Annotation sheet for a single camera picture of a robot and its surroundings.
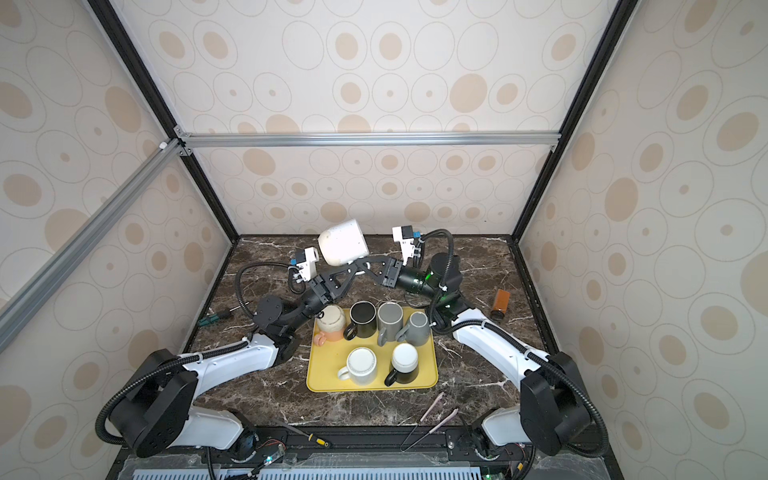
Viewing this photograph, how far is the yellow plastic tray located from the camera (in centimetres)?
81

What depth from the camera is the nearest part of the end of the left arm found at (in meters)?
0.63

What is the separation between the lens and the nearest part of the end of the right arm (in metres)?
0.62
